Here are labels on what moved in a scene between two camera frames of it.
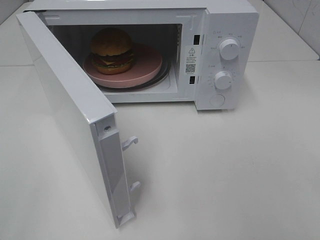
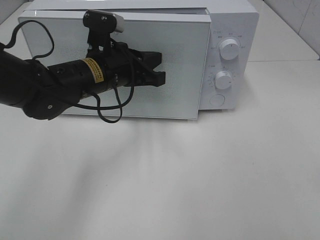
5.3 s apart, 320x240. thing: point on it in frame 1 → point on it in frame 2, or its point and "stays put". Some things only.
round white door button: x=217 y=101 stays put
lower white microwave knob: x=223 y=80 stays put
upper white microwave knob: x=229 y=49 stays put
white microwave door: x=92 y=114 → x=181 y=39
